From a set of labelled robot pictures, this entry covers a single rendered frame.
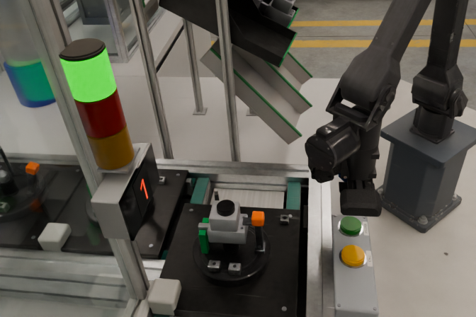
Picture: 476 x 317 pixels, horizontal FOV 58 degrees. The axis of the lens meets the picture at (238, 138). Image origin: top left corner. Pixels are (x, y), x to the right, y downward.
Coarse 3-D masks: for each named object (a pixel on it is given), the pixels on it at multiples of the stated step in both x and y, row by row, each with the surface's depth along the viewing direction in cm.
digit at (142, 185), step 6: (144, 168) 59; (138, 174) 57; (144, 174) 59; (138, 180) 57; (144, 180) 59; (138, 186) 57; (144, 186) 59; (150, 186) 62; (138, 192) 57; (144, 192) 60; (150, 192) 62; (138, 198) 57; (144, 198) 60; (138, 204) 57; (144, 204) 60; (144, 210) 60
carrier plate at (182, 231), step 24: (192, 216) 86; (264, 216) 85; (192, 240) 82; (288, 240) 80; (168, 264) 77; (192, 264) 77; (288, 264) 76; (192, 288) 73; (216, 288) 73; (240, 288) 72; (264, 288) 72; (288, 288) 72; (192, 312) 70; (216, 312) 69; (240, 312) 69; (264, 312) 69; (288, 312) 68
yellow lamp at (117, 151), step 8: (88, 136) 52; (112, 136) 51; (120, 136) 52; (128, 136) 54; (96, 144) 52; (104, 144) 52; (112, 144) 52; (120, 144) 53; (128, 144) 54; (96, 152) 53; (104, 152) 52; (112, 152) 53; (120, 152) 53; (128, 152) 54; (96, 160) 54; (104, 160) 53; (112, 160) 53; (120, 160) 54; (128, 160) 55; (104, 168) 54; (112, 168) 54
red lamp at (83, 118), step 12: (108, 96) 49; (84, 108) 49; (96, 108) 49; (108, 108) 49; (120, 108) 51; (84, 120) 50; (96, 120) 50; (108, 120) 50; (120, 120) 52; (96, 132) 51; (108, 132) 51
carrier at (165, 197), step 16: (176, 176) 96; (160, 192) 93; (176, 192) 92; (160, 208) 89; (176, 208) 90; (144, 224) 86; (160, 224) 85; (144, 240) 82; (160, 240) 82; (144, 256) 80; (160, 256) 80
